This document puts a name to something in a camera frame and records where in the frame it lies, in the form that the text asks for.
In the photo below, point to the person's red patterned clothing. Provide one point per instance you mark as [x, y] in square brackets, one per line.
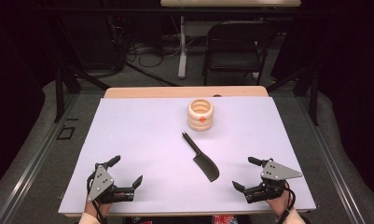
[225, 219]

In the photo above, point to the white table board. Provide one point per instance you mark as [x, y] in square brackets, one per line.
[138, 140]

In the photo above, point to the short black tape strip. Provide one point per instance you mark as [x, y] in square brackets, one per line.
[72, 119]

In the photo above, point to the metal floor rail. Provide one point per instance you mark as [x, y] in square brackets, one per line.
[29, 168]
[334, 174]

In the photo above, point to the person's left hand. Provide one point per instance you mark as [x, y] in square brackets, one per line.
[94, 209]

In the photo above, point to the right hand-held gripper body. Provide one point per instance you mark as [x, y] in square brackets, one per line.
[276, 171]

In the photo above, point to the white background table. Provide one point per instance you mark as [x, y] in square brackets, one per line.
[182, 62]

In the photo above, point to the wooden table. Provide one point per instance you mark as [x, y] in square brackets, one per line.
[163, 92]

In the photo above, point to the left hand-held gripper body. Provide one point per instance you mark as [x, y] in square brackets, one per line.
[100, 183]

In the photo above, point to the dark curtain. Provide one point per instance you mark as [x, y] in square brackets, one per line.
[10, 93]
[355, 93]

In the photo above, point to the cream ribbed knife holder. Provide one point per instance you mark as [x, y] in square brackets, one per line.
[200, 115]

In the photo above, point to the black folding chair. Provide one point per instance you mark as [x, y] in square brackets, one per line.
[234, 59]

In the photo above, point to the black metal stand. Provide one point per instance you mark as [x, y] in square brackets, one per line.
[313, 99]
[59, 93]

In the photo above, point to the person's right hand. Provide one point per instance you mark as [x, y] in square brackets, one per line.
[276, 205]

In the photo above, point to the dark table grommet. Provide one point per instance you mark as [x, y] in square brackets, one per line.
[217, 95]

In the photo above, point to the black kitchen knife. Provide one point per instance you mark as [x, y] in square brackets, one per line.
[206, 166]

